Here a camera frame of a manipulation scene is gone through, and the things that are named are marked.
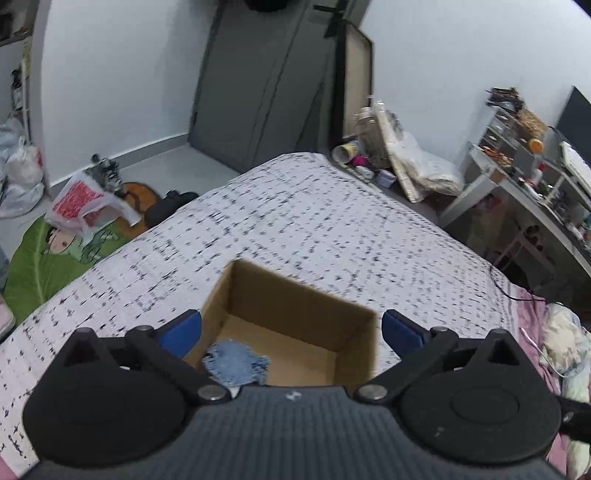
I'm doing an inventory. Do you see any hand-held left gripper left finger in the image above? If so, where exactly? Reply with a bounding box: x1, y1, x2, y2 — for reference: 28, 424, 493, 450
59, 309, 232, 408

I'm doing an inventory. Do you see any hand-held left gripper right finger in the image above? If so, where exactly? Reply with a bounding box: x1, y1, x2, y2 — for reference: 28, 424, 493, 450
353, 309, 533, 408

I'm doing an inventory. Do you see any frayed denim cloth piece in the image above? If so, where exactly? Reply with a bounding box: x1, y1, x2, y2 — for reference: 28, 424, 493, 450
202, 339, 270, 387

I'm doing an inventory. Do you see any brown cardboard box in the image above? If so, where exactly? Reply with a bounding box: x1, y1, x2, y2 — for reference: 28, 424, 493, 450
184, 258, 380, 387

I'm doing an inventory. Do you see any cream crumpled blanket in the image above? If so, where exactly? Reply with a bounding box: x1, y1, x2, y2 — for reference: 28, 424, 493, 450
540, 302, 591, 478

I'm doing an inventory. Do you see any round orange floor mat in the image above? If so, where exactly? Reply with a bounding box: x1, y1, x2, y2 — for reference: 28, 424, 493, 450
115, 182, 162, 236

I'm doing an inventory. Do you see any green leaf cartoon rug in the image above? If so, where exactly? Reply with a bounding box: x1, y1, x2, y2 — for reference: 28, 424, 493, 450
2, 217, 139, 326

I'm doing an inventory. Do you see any white desk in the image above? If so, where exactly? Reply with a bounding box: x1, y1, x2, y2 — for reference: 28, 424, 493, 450
438, 143, 591, 278

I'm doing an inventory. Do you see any red white plastic bag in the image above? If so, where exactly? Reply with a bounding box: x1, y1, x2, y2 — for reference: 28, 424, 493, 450
45, 172, 143, 241

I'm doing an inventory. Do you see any pair of grey sneakers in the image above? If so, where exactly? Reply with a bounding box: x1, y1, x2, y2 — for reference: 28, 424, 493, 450
91, 154, 125, 197

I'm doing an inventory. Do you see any printed paper cup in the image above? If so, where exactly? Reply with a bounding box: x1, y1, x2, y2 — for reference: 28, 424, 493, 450
332, 141, 362, 164

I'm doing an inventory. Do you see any clear tumbler bottle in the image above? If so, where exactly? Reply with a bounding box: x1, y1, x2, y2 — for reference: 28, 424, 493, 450
353, 107, 377, 139

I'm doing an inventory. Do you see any grey drawer organizer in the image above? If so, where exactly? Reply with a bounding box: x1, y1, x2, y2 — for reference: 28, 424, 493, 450
478, 108, 525, 162

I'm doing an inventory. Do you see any white knotted plastic bag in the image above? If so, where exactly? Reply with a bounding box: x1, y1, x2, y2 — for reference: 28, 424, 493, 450
7, 138, 44, 188

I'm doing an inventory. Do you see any white keyboard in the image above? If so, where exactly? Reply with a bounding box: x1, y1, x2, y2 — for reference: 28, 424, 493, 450
560, 141, 591, 192

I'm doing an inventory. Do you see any woven basket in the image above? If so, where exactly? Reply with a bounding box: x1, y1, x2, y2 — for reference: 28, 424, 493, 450
515, 108, 548, 137

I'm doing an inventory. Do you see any grey wardrobe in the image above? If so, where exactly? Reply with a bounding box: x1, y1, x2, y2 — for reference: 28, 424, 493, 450
188, 0, 345, 174

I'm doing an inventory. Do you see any black framed board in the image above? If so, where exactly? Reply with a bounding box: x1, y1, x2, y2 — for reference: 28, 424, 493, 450
329, 22, 374, 151

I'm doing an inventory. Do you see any black monitor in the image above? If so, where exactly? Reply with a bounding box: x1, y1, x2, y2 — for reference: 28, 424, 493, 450
554, 85, 591, 144

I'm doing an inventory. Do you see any white cable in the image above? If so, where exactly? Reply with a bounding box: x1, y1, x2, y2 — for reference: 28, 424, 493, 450
519, 325, 561, 374

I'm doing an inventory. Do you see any black cable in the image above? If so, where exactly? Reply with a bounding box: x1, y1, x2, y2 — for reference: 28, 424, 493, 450
488, 265, 546, 303

